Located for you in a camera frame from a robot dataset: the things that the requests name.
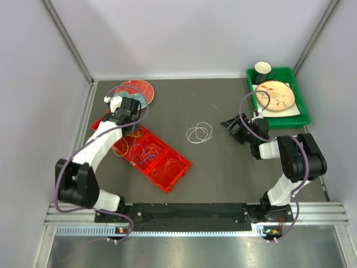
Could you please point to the aluminium frame rail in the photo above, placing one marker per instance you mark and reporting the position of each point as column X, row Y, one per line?
column 63, row 219

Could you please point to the dark green mug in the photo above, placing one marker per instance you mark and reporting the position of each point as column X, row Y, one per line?
column 262, row 72

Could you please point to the red compartment tray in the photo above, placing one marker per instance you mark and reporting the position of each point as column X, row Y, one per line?
column 156, row 160

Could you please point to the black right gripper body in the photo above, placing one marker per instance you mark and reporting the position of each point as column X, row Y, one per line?
column 243, row 133

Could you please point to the beige bird plate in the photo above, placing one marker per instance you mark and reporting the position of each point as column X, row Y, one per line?
column 275, row 96

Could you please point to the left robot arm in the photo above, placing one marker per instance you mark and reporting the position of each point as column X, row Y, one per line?
column 75, row 180

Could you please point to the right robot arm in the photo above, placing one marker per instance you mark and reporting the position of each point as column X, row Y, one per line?
column 301, row 159

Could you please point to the green plastic bin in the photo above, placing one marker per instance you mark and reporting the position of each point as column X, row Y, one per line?
column 285, row 75

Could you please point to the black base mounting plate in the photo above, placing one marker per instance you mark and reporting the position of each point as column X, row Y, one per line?
column 199, row 217

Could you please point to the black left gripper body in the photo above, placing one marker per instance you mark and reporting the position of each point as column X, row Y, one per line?
column 134, row 120

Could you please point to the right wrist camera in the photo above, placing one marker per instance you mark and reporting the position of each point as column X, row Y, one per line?
column 257, row 114

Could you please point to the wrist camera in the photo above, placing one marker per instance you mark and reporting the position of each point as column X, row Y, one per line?
column 257, row 114
column 113, row 102

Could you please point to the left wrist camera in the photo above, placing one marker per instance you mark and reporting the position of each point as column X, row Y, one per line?
column 113, row 102

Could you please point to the red floral plate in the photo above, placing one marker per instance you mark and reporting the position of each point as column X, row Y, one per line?
column 139, row 90

